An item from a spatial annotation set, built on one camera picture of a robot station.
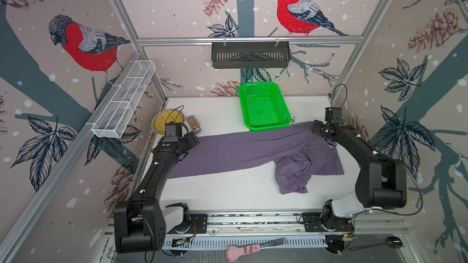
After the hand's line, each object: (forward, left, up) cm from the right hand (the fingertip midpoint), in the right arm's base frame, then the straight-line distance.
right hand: (321, 126), depth 93 cm
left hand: (-10, +65, +3) cm, 65 cm away
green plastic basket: (+24, +28, -11) cm, 38 cm away
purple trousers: (-13, +14, -5) cm, 20 cm away
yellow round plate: (+11, +89, -9) cm, 91 cm away
